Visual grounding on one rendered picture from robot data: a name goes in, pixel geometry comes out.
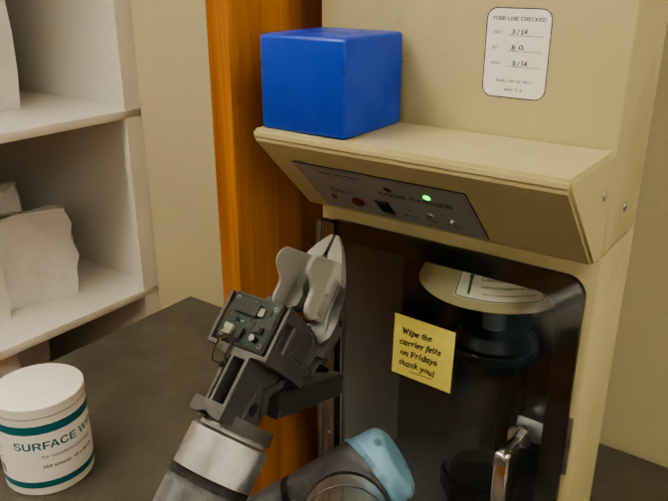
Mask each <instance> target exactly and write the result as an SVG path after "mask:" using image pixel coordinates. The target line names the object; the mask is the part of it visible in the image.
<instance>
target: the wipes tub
mask: <svg viewBox="0 0 668 501"><path fill-rule="evenodd" d="M0 456H1V461H2V465H3V470H4V474H5V477H6V481H7V484H8V485H9V486H10V488H12V489H13V490H15V491H17V492H19V493H22V494H27V495H46V494H51V493H55V492H59V491H62V490H64V489H67V488H69V487H71V486H73V485H75V484H76V483H78V482H79V481H80V480H82V479H83V478H84V477H85V476H86V475H87V474H88V473H89V472H90V470H91V469H92V467H93V464H94V450H93V443H92V436H91V429H90V422H89V415H88V407H87V400H86V393H85V388H84V376H83V374H82V372H81V371H80V370H78V369H77V368H75V367H73V366H70V365H66V364H57V363H49V364H39V365H33V366H29V367H25V368H22V369H19V370H17V371H14V372H12V373H10V374H8V375H6V376H4V377H3V378H1V379H0Z"/></svg>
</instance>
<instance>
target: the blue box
mask: <svg viewBox="0 0 668 501"><path fill-rule="evenodd" d="M402 46H403V34H402V32H399V31H384V30H366V29H349V28H331V27H318V28H308V29H299V30H289V31H280V32H270V33H263V34H261V35H260V56H261V63H259V64H260V65H261V83H262V111H263V125H264V126H265V127H268V128H274V129H280V130H287V131H293V132H299V133H305V134H311V135H317V136H324V137H330V138H336V139H342V140H344V139H348V138H351V137H354V136H357V135H361V134H364V133H367V132H370V131H373V130H376V129H380V128H383V127H386V126H389V125H392V124H396V123H398V122H399V121H400V106H401V76H402Z"/></svg>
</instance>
